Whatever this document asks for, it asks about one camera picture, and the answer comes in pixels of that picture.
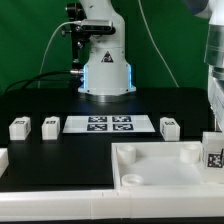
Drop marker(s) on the white front fence bar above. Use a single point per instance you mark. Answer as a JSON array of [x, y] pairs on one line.
[[84, 205]]

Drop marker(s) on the white sheet with markers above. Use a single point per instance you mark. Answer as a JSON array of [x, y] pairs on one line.
[[108, 124]]

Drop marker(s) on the white left fence bar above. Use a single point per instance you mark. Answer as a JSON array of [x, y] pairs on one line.
[[4, 162]]

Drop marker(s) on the white fence bar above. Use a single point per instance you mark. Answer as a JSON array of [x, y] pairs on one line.
[[84, 205], [4, 162]]

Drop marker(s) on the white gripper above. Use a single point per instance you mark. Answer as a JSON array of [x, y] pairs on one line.
[[216, 97]]

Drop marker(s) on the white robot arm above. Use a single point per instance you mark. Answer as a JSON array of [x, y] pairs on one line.
[[107, 74]]

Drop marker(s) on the white square tabletop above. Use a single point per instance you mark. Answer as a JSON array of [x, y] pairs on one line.
[[162, 164]]

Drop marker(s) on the black camera on stand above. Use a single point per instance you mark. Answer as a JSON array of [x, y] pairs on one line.
[[81, 29]]

